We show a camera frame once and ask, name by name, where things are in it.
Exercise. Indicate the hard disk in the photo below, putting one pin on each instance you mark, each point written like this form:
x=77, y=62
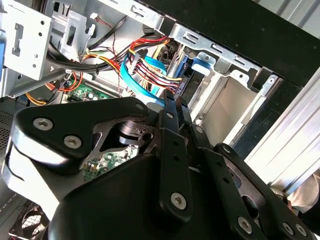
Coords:
x=200, y=63

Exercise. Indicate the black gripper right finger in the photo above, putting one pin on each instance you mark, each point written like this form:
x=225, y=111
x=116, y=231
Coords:
x=220, y=170

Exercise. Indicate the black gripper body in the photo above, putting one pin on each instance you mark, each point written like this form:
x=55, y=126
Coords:
x=112, y=207

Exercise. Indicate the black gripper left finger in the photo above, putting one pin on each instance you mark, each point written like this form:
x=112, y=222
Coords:
x=62, y=125

